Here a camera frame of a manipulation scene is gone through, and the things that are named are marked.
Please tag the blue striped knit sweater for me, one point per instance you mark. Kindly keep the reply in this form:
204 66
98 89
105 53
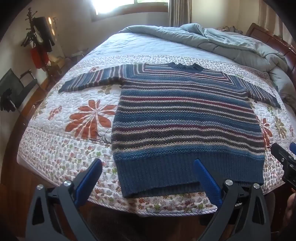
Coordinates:
170 115

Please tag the grey curtain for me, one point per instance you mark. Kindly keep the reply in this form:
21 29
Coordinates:
180 12

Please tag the grey rumpled duvet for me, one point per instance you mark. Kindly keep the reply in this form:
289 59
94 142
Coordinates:
241 49

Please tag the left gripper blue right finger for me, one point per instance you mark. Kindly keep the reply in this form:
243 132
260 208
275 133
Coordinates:
210 187

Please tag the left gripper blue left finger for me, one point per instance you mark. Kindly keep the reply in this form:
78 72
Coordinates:
85 181

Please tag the black chair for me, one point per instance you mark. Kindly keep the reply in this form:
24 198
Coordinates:
13 92

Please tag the dark wooden headboard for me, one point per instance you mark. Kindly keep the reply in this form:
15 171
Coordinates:
264 35

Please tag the white floral quilted bedspread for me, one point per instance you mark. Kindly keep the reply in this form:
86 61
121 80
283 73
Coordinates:
71 129

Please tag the person right hand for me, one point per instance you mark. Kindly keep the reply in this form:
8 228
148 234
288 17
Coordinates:
289 209

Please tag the window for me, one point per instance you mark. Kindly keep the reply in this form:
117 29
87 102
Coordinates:
106 9

